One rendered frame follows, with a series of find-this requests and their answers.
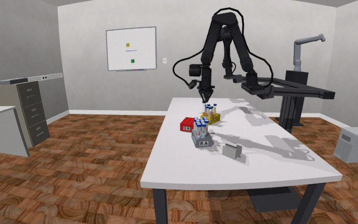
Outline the red rack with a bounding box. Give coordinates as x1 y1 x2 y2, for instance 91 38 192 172
180 117 194 132

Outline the yellow tube rack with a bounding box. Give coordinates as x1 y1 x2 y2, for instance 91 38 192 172
207 113 220 125

